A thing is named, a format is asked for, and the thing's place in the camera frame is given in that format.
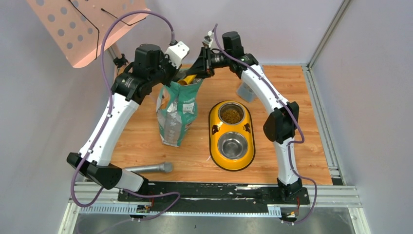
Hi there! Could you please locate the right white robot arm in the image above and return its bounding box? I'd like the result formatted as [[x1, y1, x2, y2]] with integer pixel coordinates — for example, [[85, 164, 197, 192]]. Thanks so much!
[[188, 30, 303, 204]]

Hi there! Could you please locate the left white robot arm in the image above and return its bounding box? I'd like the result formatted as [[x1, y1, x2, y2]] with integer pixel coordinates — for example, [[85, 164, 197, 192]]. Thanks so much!
[[67, 41, 189, 201]]

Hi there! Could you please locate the yellow plastic scoop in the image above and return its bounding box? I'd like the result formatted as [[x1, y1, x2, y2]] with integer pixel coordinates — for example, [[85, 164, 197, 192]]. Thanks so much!
[[177, 75, 197, 85]]

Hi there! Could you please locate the green pet food bag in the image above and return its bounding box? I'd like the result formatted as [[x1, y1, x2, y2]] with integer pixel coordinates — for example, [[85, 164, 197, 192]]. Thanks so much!
[[156, 78, 203, 147]]

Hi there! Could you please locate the purple cable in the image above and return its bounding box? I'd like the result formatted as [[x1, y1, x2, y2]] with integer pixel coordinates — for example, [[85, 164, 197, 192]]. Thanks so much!
[[70, 10, 181, 221], [213, 23, 318, 225]]

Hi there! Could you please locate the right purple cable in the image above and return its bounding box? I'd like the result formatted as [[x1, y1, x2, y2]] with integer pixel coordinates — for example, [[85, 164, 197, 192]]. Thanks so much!
[[213, 23, 318, 225]]

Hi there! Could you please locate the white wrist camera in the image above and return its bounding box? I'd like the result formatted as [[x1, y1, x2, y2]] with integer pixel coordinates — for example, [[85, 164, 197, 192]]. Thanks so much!
[[202, 31, 214, 48], [165, 41, 190, 69]]

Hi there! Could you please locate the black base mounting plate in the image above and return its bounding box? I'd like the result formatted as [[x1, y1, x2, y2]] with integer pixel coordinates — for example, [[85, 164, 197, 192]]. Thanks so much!
[[117, 181, 310, 207]]

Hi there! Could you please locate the aluminium frame rail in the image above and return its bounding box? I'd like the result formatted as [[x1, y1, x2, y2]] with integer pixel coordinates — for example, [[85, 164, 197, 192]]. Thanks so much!
[[58, 0, 372, 234]]

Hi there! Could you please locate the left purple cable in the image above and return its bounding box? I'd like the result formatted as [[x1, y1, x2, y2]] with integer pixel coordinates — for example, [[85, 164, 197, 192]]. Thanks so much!
[[70, 10, 181, 221]]

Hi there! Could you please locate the grey microphone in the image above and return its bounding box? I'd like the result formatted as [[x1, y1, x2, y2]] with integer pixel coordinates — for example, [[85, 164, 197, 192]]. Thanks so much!
[[124, 162, 173, 174]]

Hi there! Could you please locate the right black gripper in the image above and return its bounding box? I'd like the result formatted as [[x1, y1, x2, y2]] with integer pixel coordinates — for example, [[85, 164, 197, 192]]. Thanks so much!
[[188, 46, 232, 78]]

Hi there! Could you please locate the clear plastic container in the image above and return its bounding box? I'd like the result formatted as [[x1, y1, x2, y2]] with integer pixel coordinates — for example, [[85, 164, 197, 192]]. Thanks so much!
[[236, 82, 257, 103]]

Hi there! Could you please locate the pink music stand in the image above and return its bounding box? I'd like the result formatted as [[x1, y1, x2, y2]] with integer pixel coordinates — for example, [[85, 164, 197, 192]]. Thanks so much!
[[28, 0, 147, 68]]

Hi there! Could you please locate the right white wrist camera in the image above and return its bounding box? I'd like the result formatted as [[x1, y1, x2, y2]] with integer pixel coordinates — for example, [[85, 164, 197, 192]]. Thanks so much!
[[202, 31, 214, 48]]

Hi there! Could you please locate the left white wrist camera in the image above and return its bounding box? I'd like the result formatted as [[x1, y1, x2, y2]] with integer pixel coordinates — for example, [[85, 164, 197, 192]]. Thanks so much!
[[165, 41, 190, 69]]

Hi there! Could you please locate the yellow double bowl feeder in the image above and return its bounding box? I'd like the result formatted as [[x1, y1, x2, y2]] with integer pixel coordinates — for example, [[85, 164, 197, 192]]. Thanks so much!
[[208, 100, 256, 172]]

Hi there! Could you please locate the brown pet food kibble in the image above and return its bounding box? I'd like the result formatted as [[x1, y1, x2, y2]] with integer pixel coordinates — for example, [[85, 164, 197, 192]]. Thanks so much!
[[221, 109, 243, 124]]

